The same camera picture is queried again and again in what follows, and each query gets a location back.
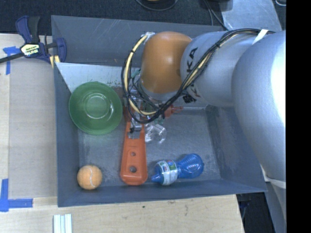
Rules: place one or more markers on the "pale wood board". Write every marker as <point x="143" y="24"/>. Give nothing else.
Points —
<point x="31" y="130"/>

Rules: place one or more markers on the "green bowl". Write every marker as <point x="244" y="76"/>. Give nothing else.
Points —
<point x="95" y="108"/>

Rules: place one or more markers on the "clear glass cup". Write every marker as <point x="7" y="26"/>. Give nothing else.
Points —
<point x="155" y="135"/>

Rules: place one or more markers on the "blue plastic bottle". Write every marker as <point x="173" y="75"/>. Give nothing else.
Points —
<point x="187" y="167"/>

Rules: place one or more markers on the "grey metal bin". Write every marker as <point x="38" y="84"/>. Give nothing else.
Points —
<point x="189" y="139"/>

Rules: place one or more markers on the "orange ball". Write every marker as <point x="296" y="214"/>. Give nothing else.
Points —
<point x="89" y="177"/>

